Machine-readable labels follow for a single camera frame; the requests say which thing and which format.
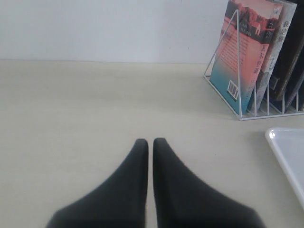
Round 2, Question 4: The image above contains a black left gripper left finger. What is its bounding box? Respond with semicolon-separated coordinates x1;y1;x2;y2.
47;139;149;228

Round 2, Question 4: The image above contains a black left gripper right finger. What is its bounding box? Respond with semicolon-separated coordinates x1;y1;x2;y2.
153;138;262;228

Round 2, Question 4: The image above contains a blue book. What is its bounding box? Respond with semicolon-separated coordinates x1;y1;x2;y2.
285;69;304;111

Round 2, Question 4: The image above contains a black brown book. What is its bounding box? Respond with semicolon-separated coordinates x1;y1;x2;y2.
269;0;304;101

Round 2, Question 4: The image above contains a grey white book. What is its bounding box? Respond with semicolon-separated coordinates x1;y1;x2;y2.
247;0;297;112

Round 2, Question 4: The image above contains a pink and teal book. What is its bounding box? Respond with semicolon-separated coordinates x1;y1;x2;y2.
210;0;283;114

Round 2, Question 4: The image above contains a white plastic tray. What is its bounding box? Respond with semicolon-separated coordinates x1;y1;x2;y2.
265;127;304;206

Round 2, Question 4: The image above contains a white wire book rack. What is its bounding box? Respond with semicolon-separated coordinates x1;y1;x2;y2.
203;9;304;121

